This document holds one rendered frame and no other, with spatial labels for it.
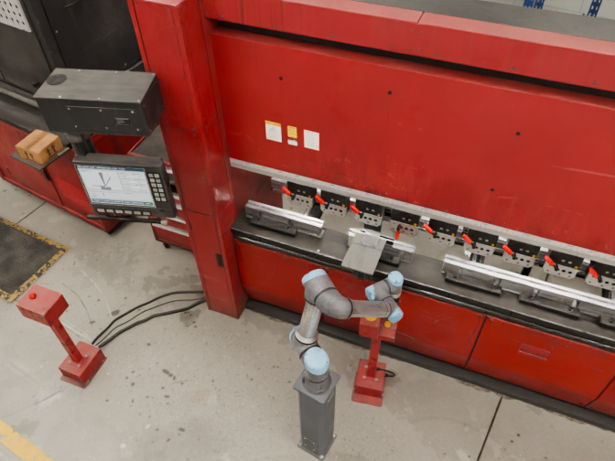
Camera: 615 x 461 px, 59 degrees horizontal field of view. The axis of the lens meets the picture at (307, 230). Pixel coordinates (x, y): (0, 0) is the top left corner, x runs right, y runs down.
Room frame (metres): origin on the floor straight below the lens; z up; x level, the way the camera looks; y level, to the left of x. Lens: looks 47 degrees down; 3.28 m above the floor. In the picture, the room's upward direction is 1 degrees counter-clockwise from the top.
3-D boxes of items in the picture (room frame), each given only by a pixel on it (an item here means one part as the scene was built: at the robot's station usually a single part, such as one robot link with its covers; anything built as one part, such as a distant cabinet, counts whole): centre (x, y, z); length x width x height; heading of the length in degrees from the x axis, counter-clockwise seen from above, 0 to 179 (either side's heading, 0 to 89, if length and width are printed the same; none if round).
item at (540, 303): (1.63, -1.27, 0.89); 0.30 x 0.05 x 0.03; 67
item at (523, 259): (1.77, -1.08, 1.20); 0.15 x 0.09 x 0.17; 67
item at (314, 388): (1.29, -0.03, 0.82); 0.15 x 0.15 x 0.10
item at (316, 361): (1.29, -0.03, 0.94); 0.13 x 0.12 x 0.14; 25
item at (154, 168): (2.08, 0.91, 1.42); 0.45 x 0.12 x 0.36; 83
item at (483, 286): (1.78, -0.90, 0.89); 0.30 x 0.05 x 0.03; 67
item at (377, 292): (1.56, -0.34, 1.13); 0.11 x 0.11 x 0.08; 25
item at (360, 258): (1.93, -0.31, 1.00); 0.26 x 0.18 x 0.01; 157
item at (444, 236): (1.92, -0.71, 1.20); 0.15 x 0.09 x 0.17; 67
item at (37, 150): (2.90, 1.80, 1.04); 0.30 x 0.26 x 0.12; 58
